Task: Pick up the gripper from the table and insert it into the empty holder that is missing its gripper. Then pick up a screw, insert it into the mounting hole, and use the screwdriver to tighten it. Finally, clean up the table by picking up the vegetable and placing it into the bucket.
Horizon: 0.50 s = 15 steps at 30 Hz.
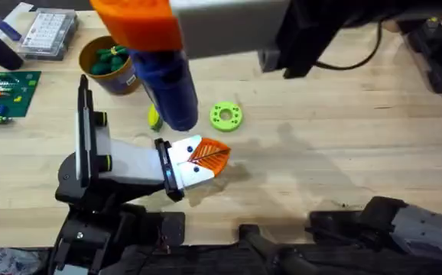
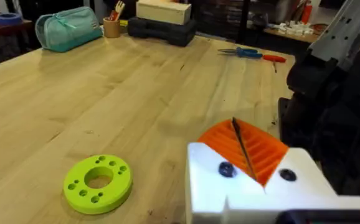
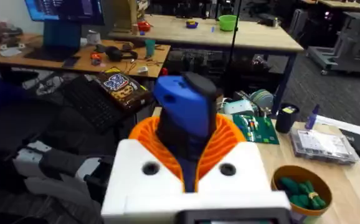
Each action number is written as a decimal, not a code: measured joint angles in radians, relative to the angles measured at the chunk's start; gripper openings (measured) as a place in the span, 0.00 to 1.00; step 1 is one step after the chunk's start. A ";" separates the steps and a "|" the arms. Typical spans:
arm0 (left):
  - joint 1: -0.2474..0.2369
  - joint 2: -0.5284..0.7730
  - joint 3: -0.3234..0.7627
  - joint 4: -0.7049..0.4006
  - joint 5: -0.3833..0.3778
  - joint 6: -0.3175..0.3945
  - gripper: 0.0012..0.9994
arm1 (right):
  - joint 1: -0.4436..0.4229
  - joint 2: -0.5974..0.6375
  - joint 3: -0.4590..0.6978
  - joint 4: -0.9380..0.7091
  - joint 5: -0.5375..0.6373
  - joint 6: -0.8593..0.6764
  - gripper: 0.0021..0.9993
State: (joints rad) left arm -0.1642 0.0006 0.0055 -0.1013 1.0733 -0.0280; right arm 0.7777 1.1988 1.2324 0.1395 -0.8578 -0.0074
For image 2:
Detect left gripper white and orange finger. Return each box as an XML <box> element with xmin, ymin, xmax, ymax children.
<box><xmin>185</xmin><ymin>119</ymin><xmax>267</xmax><ymax>224</ymax></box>

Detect green disc with holes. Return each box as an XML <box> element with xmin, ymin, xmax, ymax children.
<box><xmin>62</xmin><ymin>154</ymin><xmax>134</xmax><ymax>216</ymax></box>

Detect wooden side table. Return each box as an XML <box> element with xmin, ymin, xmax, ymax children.
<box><xmin>263</xmin><ymin>26</ymin><xmax>321</xmax><ymax>44</ymax></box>

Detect heap of white parts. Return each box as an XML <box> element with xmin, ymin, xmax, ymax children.
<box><xmin>273</xmin><ymin>19</ymin><xmax>315</xmax><ymax>36</ymax></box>

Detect black tool case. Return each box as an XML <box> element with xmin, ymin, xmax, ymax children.
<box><xmin>127</xmin><ymin>16</ymin><xmax>197</xmax><ymax>48</ymax></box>

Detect beige box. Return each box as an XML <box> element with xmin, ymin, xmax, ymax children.
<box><xmin>135</xmin><ymin>0</ymin><xmax>192</xmax><ymax>26</ymax></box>

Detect brown cup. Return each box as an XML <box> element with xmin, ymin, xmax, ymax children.
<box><xmin>102</xmin><ymin>17</ymin><xmax>121</xmax><ymax>39</ymax></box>

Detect wooden fork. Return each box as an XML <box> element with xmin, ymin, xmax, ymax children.
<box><xmin>113</xmin><ymin>0</ymin><xmax>126</xmax><ymax>21</ymax></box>

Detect teal zip bag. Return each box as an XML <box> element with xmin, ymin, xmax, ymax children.
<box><xmin>35</xmin><ymin>6</ymin><xmax>104</xmax><ymax>53</ymax></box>

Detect dark side table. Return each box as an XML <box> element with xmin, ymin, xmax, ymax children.
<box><xmin>0</xmin><ymin>17</ymin><xmax>35</xmax><ymax>70</ymax></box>

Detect blue tape roll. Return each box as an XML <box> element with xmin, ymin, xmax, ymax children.
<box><xmin>0</xmin><ymin>12</ymin><xmax>23</xmax><ymax>27</ymax></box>

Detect red-handled screwdriver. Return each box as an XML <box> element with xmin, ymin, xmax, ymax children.
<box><xmin>262</xmin><ymin>54</ymin><xmax>287</xmax><ymax>74</ymax></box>

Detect blue-handled pliers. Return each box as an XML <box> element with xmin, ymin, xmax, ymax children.
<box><xmin>217</xmin><ymin>47</ymin><xmax>263</xmax><ymax>60</ymax></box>

